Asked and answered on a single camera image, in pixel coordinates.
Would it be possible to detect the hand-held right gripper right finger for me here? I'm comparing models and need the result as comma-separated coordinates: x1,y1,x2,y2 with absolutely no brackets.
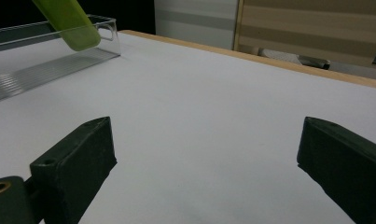
296,116,376,224

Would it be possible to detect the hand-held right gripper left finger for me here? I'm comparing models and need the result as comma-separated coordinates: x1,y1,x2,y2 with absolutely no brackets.
29,116,118,224

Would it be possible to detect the clear plastic tray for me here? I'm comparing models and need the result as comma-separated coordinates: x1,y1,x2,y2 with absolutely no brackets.
0,13,121,105

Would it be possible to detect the green phone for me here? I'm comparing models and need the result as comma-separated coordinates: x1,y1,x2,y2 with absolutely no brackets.
31,0,102,52

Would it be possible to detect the chair base with caster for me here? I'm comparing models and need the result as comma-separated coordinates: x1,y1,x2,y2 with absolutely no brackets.
250,46,332,71

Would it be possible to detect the white table sheet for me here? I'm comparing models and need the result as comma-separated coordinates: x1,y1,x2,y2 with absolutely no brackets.
0,29,376,224

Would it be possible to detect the light wooden desk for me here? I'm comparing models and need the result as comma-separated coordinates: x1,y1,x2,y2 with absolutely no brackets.
232,0,376,70

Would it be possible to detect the dark curtain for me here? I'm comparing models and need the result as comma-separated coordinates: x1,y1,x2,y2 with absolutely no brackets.
0,0,156,35

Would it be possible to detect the white cabinet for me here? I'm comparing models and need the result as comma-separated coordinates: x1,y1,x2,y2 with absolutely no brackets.
153,0,240,51

